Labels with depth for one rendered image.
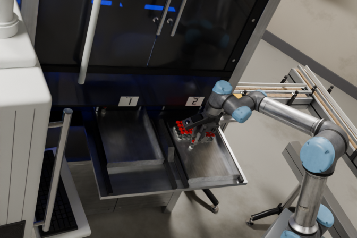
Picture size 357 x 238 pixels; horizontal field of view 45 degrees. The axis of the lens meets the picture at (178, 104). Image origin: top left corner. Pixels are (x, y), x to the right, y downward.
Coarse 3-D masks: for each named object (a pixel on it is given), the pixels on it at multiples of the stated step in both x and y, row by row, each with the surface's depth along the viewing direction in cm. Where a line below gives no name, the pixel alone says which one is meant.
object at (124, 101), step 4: (120, 100) 192; (124, 100) 193; (128, 100) 193; (132, 100) 194; (136, 100) 195; (120, 104) 193; (124, 104) 194; (128, 104) 195; (132, 104) 196; (136, 104) 197
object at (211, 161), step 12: (168, 132) 205; (216, 132) 215; (180, 144) 203; (204, 144) 208; (216, 144) 211; (180, 156) 194; (192, 156) 200; (204, 156) 203; (216, 156) 205; (228, 156) 204; (192, 168) 195; (204, 168) 197; (216, 168) 199; (228, 168) 202; (192, 180) 187; (204, 180) 190; (216, 180) 194
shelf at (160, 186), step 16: (160, 112) 216; (176, 112) 220; (192, 112) 224; (160, 128) 208; (96, 160) 182; (96, 176) 176; (112, 176) 178; (128, 176) 181; (144, 176) 183; (160, 176) 186; (128, 192) 175; (144, 192) 177; (160, 192) 181
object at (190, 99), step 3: (189, 99) 206; (192, 99) 207; (195, 99) 208; (198, 99) 208; (201, 99) 209; (189, 102) 207; (192, 102) 208; (195, 102) 209; (198, 102) 210; (201, 102) 210; (186, 105) 208; (189, 105) 209; (192, 105) 210; (195, 105) 211; (198, 105) 211
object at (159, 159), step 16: (96, 112) 202; (112, 112) 205; (128, 112) 209; (144, 112) 210; (112, 128) 198; (128, 128) 201; (144, 128) 204; (112, 144) 191; (128, 144) 193; (144, 144) 196; (112, 160) 184; (128, 160) 187; (144, 160) 185; (160, 160) 189
